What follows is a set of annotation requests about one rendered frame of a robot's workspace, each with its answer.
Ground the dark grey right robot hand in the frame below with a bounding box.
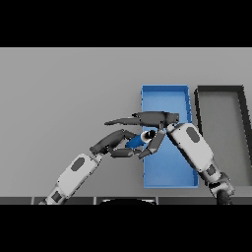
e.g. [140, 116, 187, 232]
[103, 110, 180, 160]

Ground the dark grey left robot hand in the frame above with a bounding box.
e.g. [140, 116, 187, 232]
[89, 129, 144, 158]

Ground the blue pipe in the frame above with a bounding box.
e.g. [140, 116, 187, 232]
[125, 129, 158, 150]

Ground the blue bin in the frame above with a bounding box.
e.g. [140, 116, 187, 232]
[140, 84, 200, 189]

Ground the dark grey bin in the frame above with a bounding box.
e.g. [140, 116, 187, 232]
[194, 85, 252, 189]

